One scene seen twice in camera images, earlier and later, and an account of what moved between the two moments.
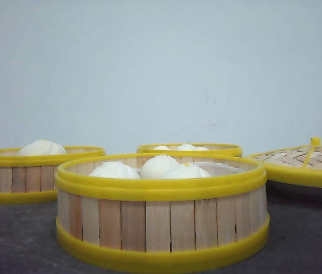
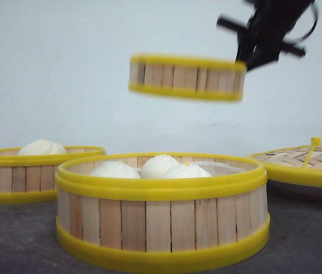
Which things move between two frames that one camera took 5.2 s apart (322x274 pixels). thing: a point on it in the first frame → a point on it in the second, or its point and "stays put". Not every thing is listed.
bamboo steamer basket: x=7 y=176 stays put
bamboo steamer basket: x=218 y=149 → x=188 y=77
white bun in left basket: x=42 y=147 stays put
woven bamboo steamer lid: x=316 y=164 stays put
